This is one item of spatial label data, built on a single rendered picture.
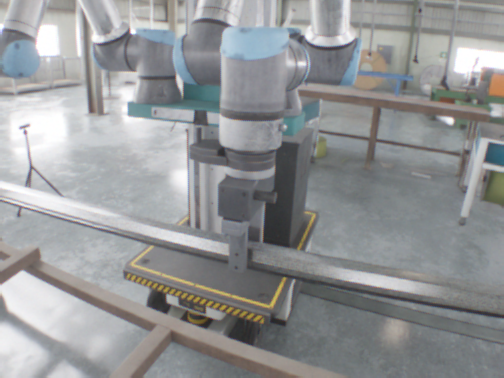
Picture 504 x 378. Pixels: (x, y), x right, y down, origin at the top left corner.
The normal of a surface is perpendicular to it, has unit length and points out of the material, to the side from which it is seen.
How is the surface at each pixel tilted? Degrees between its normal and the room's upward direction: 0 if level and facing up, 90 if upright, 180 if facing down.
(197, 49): 67
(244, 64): 90
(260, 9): 90
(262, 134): 90
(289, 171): 90
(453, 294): 75
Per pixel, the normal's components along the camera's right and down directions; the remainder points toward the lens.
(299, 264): -0.29, 0.07
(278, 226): -0.35, 0.32
